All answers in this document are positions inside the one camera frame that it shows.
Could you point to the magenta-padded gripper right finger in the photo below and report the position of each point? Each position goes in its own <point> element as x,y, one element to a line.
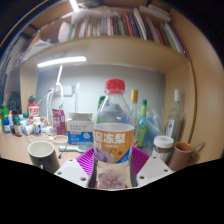
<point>141,161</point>

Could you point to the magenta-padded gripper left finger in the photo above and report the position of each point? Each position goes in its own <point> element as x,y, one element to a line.
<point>85,161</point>

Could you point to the clear red-capped drink bottle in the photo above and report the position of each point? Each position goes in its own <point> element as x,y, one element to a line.
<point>113,146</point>

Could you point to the brown jar white lid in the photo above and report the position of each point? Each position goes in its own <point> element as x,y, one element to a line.
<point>162,148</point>

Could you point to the blue and white carton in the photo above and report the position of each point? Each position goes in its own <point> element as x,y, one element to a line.
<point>80,131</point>

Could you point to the green-capped plastic bottle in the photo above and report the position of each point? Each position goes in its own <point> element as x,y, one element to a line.
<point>141,130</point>

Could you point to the black mug white inside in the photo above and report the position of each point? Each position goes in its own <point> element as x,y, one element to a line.
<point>46,158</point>

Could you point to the brown mug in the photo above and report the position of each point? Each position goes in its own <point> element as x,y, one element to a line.
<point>180,156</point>

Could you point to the pink pouch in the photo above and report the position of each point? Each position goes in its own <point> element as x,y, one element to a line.
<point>59,121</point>

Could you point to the clear glass bottle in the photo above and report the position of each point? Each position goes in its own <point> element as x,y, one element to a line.
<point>175,121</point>

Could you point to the white blue-label bottle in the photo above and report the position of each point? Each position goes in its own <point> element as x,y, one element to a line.
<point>37,127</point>

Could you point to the green glass bottle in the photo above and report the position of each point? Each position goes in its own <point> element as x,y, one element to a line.
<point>101,104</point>

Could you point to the yellow-capped bottle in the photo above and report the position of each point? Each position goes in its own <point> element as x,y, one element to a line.
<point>134,100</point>

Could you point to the red and white canister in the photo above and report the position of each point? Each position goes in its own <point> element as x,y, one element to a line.
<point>33,111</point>

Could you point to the dark brown green-capped bottle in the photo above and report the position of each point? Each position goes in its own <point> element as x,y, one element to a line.
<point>17,128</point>

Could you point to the white slim desk lamp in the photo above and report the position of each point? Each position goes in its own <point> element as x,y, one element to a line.
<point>59,75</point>

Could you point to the green plastic container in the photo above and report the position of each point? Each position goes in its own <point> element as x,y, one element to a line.
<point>3,116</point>

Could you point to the white under-shelf light strip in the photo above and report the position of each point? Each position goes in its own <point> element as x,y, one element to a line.
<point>61,61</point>

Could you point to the white ceiling light tube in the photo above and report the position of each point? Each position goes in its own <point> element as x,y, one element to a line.
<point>74,5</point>

